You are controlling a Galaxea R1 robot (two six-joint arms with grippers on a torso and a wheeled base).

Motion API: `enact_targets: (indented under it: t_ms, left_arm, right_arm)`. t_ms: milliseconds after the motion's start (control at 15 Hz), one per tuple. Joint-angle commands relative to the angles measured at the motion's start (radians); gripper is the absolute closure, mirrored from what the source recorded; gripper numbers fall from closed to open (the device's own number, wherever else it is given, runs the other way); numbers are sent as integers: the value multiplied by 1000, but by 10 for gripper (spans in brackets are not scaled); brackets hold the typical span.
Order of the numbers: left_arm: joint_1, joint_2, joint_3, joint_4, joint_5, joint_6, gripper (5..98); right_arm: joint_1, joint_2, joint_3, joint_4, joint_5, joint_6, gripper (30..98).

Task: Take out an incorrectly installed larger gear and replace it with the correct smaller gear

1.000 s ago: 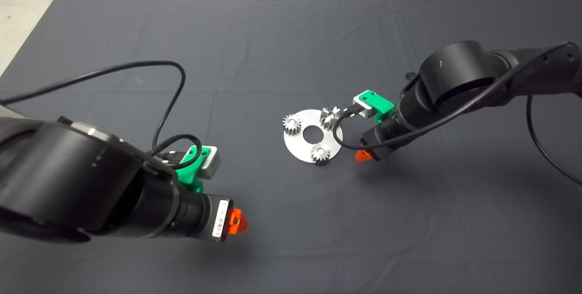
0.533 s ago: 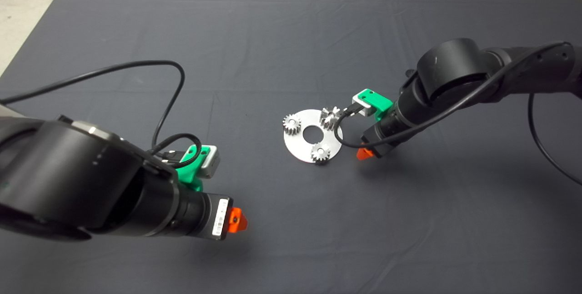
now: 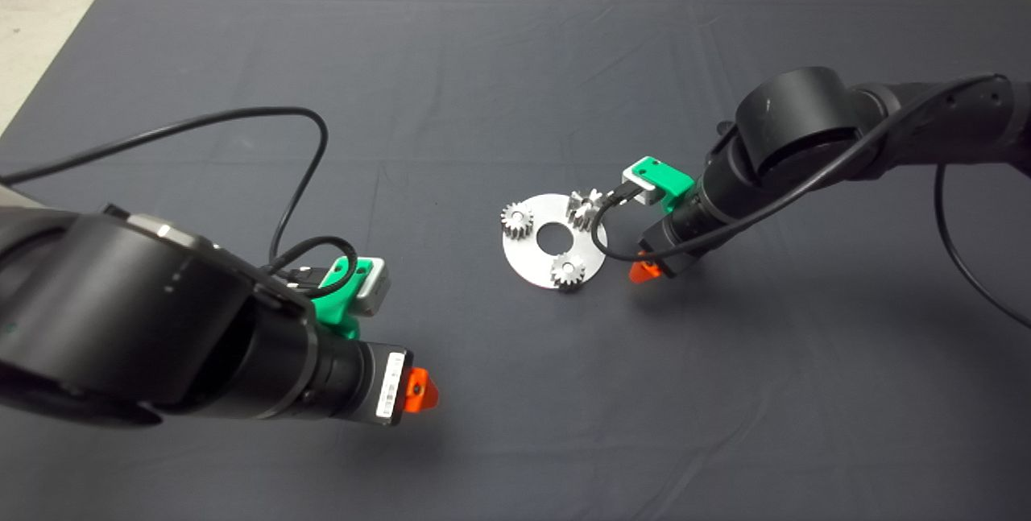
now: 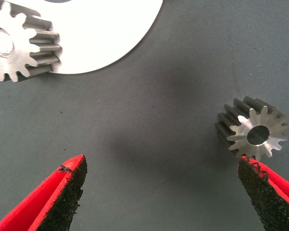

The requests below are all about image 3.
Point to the small silver steel gear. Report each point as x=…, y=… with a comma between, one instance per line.
x=517, y=221
x=568, y=270

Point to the large silver steel gear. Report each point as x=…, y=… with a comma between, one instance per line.
x=581, y=211

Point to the green left camera mount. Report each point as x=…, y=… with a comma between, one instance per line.
x=342, y=312

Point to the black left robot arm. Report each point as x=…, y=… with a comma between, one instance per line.
x=121, y=303

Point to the dark grey table cloth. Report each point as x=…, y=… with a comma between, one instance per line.
x=515, y=62

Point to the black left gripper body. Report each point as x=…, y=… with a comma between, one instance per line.
x=378, y=384

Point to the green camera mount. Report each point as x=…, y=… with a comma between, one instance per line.
x=664, y=179
x=342, y=312

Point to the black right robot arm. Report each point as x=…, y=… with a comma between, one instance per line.
x=797, y=126

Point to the round metal plate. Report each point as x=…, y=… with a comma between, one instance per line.
x=532, y=263

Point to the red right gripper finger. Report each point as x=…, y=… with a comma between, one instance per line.
x=644, y=271

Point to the silver left camera box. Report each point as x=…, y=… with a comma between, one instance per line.
x=373, y=291

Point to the green right camera mount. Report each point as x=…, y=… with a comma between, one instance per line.
x=664, y=179

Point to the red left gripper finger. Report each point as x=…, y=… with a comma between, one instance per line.
x=419, y=392

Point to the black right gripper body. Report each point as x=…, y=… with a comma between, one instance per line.
x=668, y=247

